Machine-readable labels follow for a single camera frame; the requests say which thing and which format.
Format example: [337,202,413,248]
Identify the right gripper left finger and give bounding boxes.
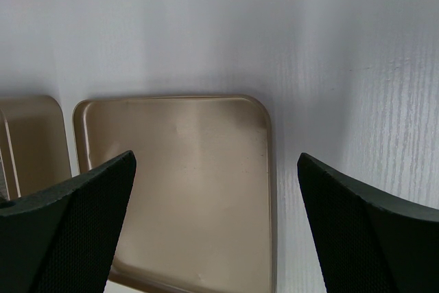
[1,151,137,292]

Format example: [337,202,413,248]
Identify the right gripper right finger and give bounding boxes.
[297,153,438,292]

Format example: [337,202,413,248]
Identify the gold tin lid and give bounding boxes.
[73,95,276,292]

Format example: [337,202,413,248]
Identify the gold tin box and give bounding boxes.
[1,95,71,201]

